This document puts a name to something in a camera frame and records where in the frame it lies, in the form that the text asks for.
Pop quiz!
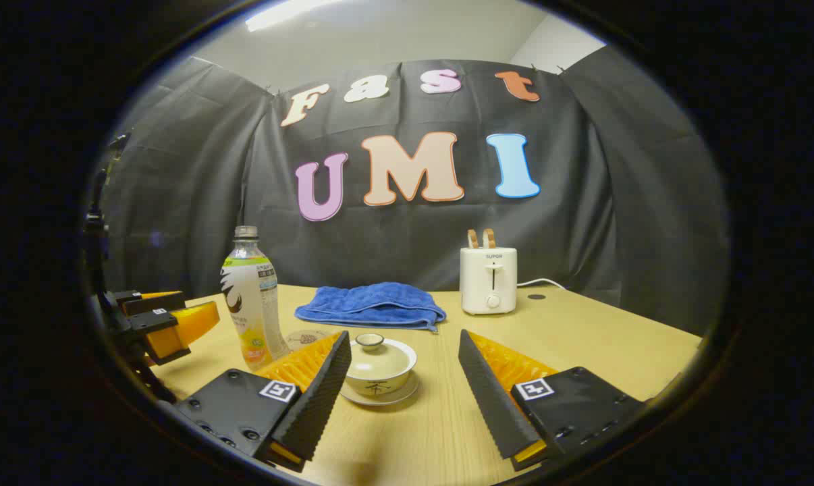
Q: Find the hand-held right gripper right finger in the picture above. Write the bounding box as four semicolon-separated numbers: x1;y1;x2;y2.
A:
458;329;647;472

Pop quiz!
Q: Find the cream ceramic teacup lid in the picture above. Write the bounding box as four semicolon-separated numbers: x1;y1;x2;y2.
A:
346;333;418;380

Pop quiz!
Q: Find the clear plastic water bottle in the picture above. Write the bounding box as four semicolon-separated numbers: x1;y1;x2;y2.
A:
220;226;291;371

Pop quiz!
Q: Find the black tripod stand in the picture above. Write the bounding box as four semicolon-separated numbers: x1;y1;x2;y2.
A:
85;132;132;292

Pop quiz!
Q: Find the white toaster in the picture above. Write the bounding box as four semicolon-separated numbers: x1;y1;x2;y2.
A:
460;246;518;316

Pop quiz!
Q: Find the cream ceramic saucer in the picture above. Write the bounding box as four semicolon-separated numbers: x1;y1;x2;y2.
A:
340;371;420;407

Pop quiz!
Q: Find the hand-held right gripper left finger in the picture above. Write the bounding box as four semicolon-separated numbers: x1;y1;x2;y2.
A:
175;331;352;473

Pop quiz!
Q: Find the blue folded towel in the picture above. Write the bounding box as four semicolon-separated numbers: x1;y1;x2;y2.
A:
294;282;447;333

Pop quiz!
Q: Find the cream ceramic teacup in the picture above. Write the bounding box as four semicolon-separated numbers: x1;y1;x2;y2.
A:
344;364;416;399

